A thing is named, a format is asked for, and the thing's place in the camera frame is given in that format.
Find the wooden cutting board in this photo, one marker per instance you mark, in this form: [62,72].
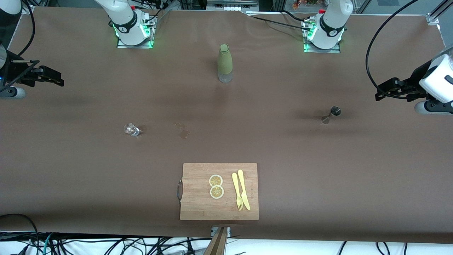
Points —
[198,198]

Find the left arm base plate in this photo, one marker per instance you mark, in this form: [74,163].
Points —
[336,50]

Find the yellow plastic fork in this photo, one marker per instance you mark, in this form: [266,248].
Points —
[235,184]

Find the steel double jigger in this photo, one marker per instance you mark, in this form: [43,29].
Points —
[334,112]

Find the green sleeved glass bottle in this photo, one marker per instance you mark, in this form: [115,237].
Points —
[225,60]

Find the yellow plastic knife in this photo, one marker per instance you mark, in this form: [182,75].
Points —
[244,194]

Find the wooden post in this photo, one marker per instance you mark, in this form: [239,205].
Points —
[216,246]

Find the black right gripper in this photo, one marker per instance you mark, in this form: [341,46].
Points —
[14,71]

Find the small metal bracket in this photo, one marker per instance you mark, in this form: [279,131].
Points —
[228,232]

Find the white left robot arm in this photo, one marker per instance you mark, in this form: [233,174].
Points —
[331,24]

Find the clear glass beaker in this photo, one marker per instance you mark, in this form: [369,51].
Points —
[131,129]

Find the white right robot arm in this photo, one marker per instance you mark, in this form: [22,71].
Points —
[127,24]

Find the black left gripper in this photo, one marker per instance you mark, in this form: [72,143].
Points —
[414,83]

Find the grey power strip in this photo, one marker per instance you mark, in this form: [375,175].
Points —
[230,5]

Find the lemon slice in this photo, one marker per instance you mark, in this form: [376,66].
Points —
[216,180]
[217,192]

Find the metal corner bracket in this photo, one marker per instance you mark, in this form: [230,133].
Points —
[432,18]

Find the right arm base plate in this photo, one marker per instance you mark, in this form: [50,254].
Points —
[122,45]

